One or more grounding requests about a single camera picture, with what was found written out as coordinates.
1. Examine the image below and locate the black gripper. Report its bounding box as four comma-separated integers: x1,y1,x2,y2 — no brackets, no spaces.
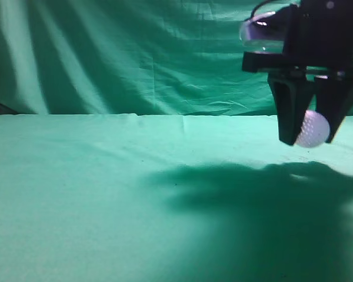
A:
242,1,353,146

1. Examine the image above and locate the white dimpled golf ball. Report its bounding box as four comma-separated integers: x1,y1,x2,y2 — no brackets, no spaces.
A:
295,110,331,148

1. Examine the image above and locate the green cloth backdrop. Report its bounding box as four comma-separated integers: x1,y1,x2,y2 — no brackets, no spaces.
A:
0,0,353,118

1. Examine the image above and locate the green cloth table cover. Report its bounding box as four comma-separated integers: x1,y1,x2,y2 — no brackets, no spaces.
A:
0,114,353,281

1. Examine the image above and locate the clear plastic wrist camera housing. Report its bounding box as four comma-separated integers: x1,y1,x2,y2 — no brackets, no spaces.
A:
239,6,291,53

